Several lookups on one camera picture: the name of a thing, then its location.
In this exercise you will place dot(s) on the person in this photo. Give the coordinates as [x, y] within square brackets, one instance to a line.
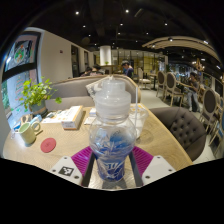
[86, 71]
[127, 70]
[97, 70]
[193, 90]

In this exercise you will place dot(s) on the green potted plant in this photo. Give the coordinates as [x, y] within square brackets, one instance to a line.
[35, 93]

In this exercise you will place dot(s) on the white round pillar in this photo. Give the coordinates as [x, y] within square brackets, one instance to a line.
[105, 55]

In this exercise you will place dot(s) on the white blue paper leaflets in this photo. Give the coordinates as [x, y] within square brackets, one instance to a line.
[89, 120]

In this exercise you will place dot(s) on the clear blue-labelled drink bottle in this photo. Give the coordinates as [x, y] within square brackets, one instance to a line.
[111, 133]

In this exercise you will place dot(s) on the flat round red coaster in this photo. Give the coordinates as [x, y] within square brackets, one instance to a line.
[48, 145]

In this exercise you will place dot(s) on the clear plastic cup with straw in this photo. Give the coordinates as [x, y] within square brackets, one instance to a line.
[140, 121]

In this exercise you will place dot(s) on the dark grey tufted armchair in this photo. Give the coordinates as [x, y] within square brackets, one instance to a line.
[181, 126]

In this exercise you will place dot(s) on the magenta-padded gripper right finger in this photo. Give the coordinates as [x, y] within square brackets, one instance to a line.
[144, 160]

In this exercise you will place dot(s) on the window with food poster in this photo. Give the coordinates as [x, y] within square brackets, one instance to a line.
[18, 66]

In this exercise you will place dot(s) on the pale green mug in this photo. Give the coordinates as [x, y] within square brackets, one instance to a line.
[26, 133]

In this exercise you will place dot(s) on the group of ceiling spotlights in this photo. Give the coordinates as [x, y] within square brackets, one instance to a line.
[127, 11]

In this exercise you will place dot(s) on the open white magazine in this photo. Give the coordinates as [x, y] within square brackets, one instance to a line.
[55, 116]

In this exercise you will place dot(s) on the group of wooden dining chairs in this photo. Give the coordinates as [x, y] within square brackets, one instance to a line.
[171, 83]

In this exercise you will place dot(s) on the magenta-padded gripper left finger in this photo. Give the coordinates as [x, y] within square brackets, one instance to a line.
[80, 160]

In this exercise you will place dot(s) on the grey curved sofa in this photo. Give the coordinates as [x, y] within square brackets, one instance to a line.
[71, 90]

